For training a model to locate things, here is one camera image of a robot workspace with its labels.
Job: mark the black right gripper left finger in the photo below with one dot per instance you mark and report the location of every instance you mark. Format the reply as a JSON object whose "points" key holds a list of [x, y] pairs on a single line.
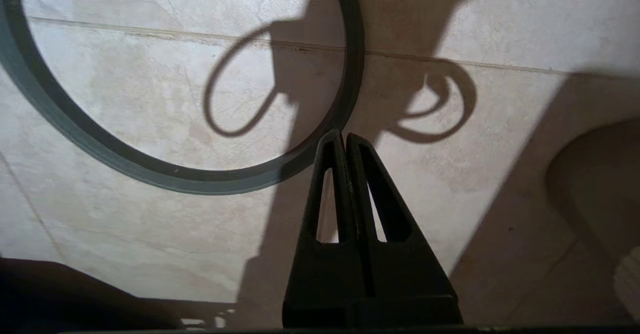
{"points": [[325, 279]]}

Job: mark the beige ribbed cylinder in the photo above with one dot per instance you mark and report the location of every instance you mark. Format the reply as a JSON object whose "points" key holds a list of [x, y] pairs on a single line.
{"points": [[630, 284]]}

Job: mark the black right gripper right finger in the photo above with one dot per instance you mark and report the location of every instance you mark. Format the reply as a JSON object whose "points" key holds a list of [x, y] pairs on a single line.
{"points": [[415, 279]]}

